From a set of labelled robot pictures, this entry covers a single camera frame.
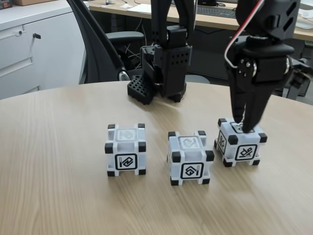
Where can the grey round seat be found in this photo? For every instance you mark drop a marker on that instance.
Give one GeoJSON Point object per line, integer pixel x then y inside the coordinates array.
{"type": "Point", "coordinates": [198, 79]}

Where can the black cabinet key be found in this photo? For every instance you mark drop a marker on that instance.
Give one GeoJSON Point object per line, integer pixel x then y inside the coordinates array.
{"type": "Point", "coordinates": [37, 36]}

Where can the white drawer cabinet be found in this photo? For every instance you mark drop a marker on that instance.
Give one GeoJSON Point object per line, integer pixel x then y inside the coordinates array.
{"type": "Point", "coordinates": [49, 61]}

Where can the dark printed box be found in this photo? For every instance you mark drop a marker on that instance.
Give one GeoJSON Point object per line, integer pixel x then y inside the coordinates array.
{"type": "Point", "coordinates": [5, 3]}

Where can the white cube spiral diamond glyph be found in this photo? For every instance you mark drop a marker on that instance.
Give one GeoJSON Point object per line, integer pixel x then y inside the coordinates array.
{"type": "Point", "coordinates": [188, 156]}

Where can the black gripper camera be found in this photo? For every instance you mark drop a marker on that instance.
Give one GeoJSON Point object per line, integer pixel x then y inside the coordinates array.
{"type": "Point", "coordinates": [298, 78]}

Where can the dark computer keyboard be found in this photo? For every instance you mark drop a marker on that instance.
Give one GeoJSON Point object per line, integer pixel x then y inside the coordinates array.
{"type": "Point", "coordinates": [215, 11]}

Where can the brown cardboard box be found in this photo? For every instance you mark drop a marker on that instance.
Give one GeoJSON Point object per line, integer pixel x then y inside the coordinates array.
{"type": "Point", "coordinates": [27, 2]}

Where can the white cube zigzag glyph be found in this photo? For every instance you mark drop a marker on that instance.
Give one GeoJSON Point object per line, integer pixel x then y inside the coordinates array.
{"type": "Point", "coordinates": [126, 147]}

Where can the white cube underlined glyph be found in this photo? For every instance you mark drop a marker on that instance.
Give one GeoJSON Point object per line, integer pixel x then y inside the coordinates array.
{"type": "Point", "coordinates": [244, 147]}

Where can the wooden office desk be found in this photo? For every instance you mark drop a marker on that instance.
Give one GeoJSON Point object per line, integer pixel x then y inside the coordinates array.
{"type": "Point", "coordinates": [215, 22]}

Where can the white paper sheet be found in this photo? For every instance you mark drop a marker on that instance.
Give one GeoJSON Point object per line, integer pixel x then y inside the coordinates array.
{"type": "Point", "coordinates": [141, 8]}

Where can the black monitor base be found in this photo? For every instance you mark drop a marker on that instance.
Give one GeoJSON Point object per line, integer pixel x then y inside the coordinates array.
{"type": "Point", "coordinates": [206, 2]}

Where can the silver laptop stand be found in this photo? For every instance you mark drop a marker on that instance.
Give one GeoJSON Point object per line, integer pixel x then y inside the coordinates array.
{"type": "Point", "coordinates": [306, 22]}

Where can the black mesh office chair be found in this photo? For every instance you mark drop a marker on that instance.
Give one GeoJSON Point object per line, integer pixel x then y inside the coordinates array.
{"type": "Point", "coordinates": [97, 49]}

